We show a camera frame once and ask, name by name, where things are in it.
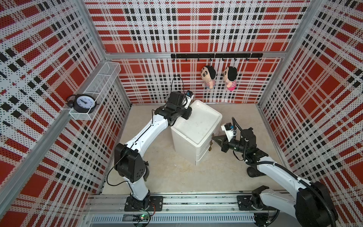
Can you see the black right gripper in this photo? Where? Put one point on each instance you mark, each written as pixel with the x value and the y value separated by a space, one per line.
pixel 224 144

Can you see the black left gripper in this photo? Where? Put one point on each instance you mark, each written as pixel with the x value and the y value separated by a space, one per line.
pixel 189 111

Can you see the white plastic drawer cabinet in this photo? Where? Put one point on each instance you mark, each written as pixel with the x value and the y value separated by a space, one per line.
pixel 186 134

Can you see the white top drawer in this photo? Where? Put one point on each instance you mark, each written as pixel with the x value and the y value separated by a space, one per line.
pixel 205 144

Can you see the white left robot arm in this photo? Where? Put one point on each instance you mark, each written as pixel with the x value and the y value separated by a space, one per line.
pixel 128 158

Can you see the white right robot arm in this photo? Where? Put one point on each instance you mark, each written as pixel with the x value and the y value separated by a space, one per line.
pixel 309 202

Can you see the black cylinder on floor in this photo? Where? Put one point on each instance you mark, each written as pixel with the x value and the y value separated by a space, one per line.
pixel 253 172

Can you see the plush doll blue shorts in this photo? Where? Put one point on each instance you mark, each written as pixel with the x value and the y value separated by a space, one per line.
pixel 208 75

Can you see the plush doll pink shorts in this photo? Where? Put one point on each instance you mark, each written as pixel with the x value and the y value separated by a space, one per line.
pixel 229 76

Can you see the black alarm clock in basket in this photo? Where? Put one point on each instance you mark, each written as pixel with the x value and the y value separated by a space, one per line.
pixel 82 103

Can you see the small circuit board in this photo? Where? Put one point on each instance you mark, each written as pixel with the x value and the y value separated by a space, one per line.
pixel 135 217

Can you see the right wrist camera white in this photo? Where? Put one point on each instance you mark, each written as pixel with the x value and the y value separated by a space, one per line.
pixel 229 131

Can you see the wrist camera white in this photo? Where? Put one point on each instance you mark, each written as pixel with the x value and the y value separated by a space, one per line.
pixel 188 97
pixel 229 131

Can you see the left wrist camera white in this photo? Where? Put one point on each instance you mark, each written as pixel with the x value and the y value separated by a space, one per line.
pixel 188 97

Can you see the black wall hook rail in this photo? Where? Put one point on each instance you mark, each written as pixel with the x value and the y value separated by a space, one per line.
pixel 218 55

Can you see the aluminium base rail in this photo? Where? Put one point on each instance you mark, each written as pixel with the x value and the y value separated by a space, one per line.
pixel 179 208

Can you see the white wire wall basket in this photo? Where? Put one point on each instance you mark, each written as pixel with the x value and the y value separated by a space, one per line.
pixel 100 83

